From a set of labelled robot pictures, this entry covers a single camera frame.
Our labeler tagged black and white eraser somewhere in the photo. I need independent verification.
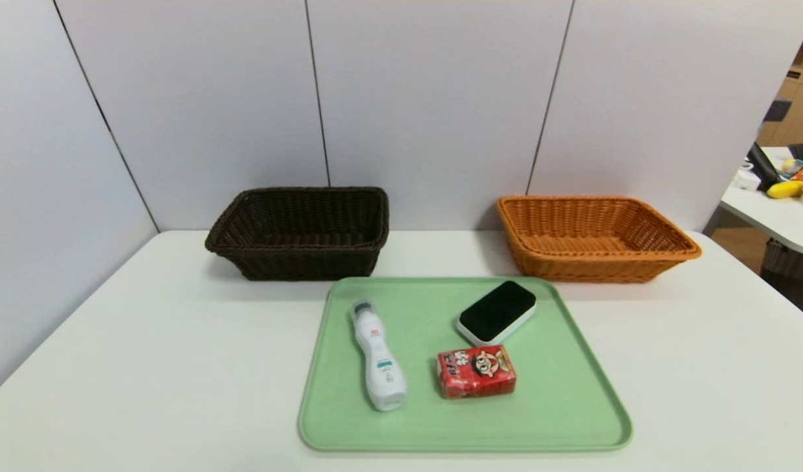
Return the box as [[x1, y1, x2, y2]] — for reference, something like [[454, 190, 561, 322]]
[[456, 281, 538, 347]]

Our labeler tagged white plastic bottle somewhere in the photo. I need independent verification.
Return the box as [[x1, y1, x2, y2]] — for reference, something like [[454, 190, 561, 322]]
[[351, 300, 408, 412]]

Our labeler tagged red snack packet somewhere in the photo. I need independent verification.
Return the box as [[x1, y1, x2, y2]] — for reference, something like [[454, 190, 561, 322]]
[[437, 345, 517, 400]]

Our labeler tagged dark brown wicker basket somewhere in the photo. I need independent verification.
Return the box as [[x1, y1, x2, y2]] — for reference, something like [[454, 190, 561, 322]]
[[205, 187, 390, 281]]

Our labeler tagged orange wicker basket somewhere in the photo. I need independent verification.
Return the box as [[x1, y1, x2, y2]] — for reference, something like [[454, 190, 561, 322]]
[[496, 195, 703, 284]]

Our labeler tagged grey wicker background basket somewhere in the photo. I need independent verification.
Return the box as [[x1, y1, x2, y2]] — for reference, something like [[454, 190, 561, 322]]
[[760, 239, 803, 284]]

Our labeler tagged green plastic tray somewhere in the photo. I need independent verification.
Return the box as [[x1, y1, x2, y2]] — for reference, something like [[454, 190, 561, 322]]
[[298, 276, 633, 453]]

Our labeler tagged white background cup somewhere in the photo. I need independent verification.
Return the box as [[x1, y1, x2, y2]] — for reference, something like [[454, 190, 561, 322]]
[[734, 161, 762, 191]]

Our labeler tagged black slanted background object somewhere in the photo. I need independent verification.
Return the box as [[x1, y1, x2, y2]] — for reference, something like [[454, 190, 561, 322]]
[[747, 142, 782, 192]]

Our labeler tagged white background table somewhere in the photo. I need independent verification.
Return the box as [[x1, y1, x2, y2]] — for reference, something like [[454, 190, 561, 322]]
[[720, 146, 803, 258]]

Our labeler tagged dark grey background object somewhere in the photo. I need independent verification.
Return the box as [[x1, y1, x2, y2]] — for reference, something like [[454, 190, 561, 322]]
[[763, 97, 794, 123]]

